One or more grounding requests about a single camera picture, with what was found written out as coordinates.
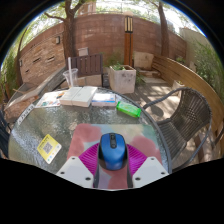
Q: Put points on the blue and black computer mouse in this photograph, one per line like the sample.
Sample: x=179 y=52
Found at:
x=113 y=151

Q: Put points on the black wall lamp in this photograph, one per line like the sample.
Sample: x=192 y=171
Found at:
x=58 y=40
x=20 y=63

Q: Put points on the green wipes packet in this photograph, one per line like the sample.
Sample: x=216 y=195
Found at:
x=128 y=109

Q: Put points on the slim tree trunk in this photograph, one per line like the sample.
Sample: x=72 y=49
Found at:
x=164 y=33

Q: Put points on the brown wicker armchair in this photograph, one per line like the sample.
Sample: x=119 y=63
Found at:
x=191 y=116

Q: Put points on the white thick book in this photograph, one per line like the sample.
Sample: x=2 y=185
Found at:
x=80 y=96

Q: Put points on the yellow square card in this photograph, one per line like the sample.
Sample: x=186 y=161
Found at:
x=48 y=148

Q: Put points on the beige stone slab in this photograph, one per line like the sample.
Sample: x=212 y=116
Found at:
x=144 y=60

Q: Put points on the long printed paper strip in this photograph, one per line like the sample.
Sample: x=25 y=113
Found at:
x=26 y=114

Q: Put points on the wooden garden lamp post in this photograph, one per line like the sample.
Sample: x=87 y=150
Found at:
x=128 y=40

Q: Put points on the grey box on wall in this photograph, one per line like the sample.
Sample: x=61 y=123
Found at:
x=83 y=51

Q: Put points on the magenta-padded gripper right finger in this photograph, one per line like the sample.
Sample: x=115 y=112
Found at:
x=137 y=159

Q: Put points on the red and grey mouse pad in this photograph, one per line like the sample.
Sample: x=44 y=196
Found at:
x=86 y=136

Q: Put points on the forked tree trunk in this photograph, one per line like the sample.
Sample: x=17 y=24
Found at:
x=69 y=36

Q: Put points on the concrete planter with plants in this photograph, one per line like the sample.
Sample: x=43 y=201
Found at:
x=122 y=80

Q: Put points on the blue and white book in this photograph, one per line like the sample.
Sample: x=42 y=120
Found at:
x=103 y=99

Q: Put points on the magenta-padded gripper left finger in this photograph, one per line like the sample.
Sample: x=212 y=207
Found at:
x=87 y=159

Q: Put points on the dark wooden slat chair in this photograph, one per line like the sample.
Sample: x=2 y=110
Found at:
x=87 y=65

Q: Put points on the colourful thin booklet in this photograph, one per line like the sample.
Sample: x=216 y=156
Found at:
x=50 y=99

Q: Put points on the clear plastic cup with straw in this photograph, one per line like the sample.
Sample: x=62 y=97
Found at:
x=71 y=77

